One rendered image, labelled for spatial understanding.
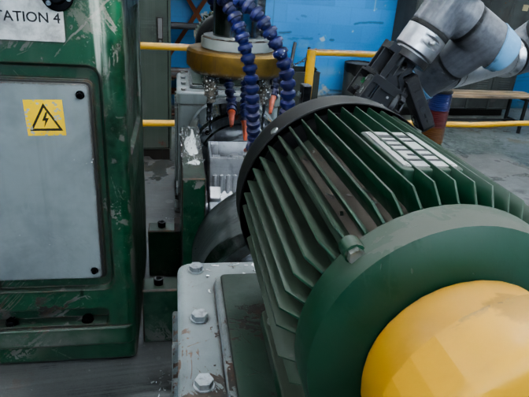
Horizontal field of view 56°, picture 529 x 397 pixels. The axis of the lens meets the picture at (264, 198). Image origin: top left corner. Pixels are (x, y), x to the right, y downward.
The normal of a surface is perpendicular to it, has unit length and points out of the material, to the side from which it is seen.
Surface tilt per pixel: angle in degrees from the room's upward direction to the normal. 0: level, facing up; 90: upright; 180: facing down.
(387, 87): 90
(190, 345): 0
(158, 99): 90
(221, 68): 90
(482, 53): 125
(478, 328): 28
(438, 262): 72
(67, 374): 0
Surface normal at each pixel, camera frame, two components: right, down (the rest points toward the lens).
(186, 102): 0.16, 0.41
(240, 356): 0.07, -0.91
